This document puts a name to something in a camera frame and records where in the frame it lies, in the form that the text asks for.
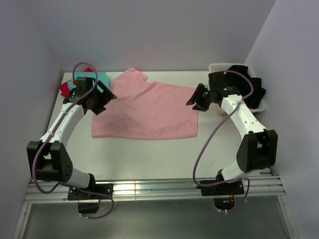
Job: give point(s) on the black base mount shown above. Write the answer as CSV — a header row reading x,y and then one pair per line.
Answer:
x,y
228,191
89,202

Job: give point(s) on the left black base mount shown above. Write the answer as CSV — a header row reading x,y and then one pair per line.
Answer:
x,y
89,202

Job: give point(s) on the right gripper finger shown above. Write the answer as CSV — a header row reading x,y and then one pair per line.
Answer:
x,y
198,97
201,105

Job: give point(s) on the folded teal t shirt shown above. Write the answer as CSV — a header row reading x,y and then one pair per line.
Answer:
x,y
102,76

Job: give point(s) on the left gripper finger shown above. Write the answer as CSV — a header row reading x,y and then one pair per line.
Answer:
x,y
98,106
103,93

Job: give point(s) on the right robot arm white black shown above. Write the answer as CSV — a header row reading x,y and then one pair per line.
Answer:
x,y
258,147

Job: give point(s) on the aluminium rail frame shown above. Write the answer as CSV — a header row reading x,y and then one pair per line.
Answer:
x,y
264,184

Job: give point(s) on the pink t shirt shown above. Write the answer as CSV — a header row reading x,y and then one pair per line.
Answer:
x,y
146,110

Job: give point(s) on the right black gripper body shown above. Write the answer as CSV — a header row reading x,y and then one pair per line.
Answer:
x,y
208,94

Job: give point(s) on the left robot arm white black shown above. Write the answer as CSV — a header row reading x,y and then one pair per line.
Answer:
x,y
48,158

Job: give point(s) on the black t shirt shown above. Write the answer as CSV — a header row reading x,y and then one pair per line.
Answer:
x,y
243,86

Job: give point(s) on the folded red t shirt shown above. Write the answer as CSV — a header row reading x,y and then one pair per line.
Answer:
x,y
67,86

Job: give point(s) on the white plastic basket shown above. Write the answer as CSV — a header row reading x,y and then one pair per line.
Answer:
x,y
259,107

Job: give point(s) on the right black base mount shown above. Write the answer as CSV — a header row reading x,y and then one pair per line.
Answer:
x,y
228,191

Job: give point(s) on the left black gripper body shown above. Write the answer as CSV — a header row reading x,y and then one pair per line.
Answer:
x,y
98,98

